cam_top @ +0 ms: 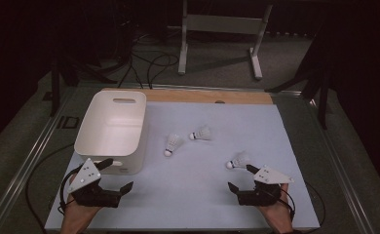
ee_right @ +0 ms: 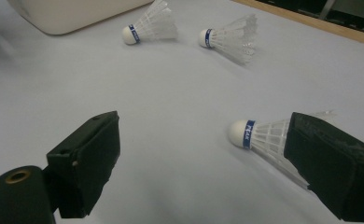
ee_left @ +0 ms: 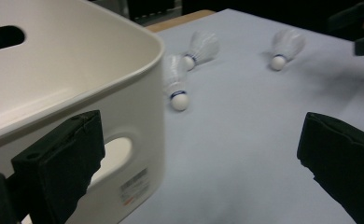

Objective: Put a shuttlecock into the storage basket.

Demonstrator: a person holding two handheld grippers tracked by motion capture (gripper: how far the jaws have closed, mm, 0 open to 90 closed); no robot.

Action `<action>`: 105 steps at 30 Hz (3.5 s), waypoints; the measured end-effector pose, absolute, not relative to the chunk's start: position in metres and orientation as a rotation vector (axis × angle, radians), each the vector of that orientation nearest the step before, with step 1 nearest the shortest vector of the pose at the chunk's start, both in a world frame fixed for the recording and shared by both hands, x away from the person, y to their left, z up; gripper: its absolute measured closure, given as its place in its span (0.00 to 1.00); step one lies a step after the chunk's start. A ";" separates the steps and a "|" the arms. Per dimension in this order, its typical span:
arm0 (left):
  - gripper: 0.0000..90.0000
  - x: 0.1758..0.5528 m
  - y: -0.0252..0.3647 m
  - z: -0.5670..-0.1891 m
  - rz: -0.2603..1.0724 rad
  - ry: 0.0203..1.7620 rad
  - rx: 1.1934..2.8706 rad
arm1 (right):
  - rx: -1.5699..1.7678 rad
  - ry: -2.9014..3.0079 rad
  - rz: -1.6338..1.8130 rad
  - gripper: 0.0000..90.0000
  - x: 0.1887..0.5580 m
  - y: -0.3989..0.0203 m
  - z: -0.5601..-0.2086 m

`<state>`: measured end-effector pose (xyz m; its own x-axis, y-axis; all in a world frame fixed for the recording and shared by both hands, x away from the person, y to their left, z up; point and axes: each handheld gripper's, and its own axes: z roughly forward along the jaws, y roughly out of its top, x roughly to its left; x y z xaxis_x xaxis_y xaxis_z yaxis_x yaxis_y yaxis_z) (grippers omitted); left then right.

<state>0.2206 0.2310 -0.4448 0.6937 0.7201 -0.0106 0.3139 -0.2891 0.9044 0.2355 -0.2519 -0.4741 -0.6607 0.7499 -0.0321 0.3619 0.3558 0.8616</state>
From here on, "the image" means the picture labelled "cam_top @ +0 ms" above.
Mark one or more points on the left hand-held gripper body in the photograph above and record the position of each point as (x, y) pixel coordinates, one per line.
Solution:
(85, 175)

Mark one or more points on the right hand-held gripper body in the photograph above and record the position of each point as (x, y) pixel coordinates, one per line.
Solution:
(262, 195)

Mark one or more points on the white shuttlecock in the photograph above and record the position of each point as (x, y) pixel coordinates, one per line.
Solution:
(240, 161)
(172, 143)
(201, 134)

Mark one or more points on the white plastic bin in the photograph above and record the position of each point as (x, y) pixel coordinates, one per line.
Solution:
(110, 130)

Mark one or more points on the person's right hand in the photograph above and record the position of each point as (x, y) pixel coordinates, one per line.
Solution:
(279, 216)

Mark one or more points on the person's left hand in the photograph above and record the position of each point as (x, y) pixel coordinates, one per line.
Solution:
(77, 214)

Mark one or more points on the light blue table mat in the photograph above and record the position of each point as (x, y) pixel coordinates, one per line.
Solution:
(194, 195)

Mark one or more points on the black stand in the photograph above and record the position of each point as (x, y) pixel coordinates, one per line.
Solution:
(55, 91)
(322, 104)

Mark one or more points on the white metal stand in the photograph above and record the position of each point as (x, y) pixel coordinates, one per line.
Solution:
(223, 23)

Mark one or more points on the metal floor rail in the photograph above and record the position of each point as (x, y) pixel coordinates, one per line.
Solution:
(340, 169)
(25, 162)
(184, 87)

